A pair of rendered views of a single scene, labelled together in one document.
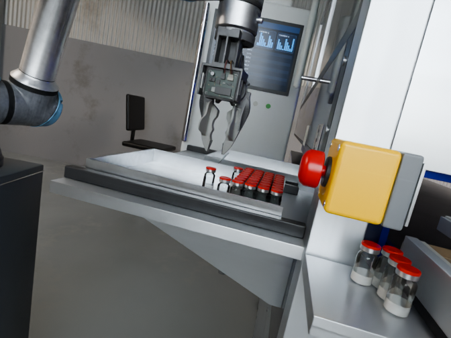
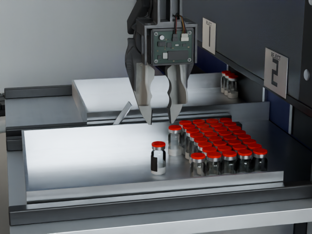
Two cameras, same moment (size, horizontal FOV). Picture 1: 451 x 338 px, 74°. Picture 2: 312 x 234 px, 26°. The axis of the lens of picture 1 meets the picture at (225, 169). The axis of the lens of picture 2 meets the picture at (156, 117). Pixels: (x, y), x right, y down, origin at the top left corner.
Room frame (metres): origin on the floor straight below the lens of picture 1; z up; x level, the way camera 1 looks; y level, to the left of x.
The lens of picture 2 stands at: (-0.28, 0.39, 1.24)
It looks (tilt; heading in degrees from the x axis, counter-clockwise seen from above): 16 degrees down; 337
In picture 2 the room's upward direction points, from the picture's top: straight up
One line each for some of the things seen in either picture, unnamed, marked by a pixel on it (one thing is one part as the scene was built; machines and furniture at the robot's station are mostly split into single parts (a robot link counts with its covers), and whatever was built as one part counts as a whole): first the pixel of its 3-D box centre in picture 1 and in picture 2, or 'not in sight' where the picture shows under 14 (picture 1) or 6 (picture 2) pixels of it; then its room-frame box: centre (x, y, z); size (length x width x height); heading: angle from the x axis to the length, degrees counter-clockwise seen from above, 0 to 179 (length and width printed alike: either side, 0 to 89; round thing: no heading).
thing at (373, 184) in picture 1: (361, 179); not in sight; (0.31, -0.14, 0.99); 0.08 x 0.07 x 0.07; 80
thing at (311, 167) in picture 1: (317, 169); not in sight; (0.32, -0.10, 0.99); 0.04 x 0.04 x 0.04; 80
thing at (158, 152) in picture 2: (209, 179); (158, 159); (0.57, 0.03, 0.90); 0.02 x 0.02 x 0.04
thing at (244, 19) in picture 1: (239, 23); not in sight; (0.56, 0.03, 1.19); 0.08 x 0.08 x 0.05
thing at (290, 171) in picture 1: (267, 168); (164, 98); (0.91, -0.13, 0.90); 0.34 x 0.26 x 0.04; 80
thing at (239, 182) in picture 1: (242, 184); (198, 151); (0.58, -0.04, 0.90); 0.18 x 0.02 x 0.05; 170
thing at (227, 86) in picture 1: (227, 69); (164, 18); (0.55, 0.03, 1.11); 0.09 x 0.08 x 0.12; 169
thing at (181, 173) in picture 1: (200, 178); (140, 159); (0.60, 0.05, 0.90); 0.34 x 0.26 x 0.04; 79
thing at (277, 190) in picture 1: (276, 192); (241, 148); (0.57, -0.11, 0.90); 0.18 x 0.02 x 0.05; 170
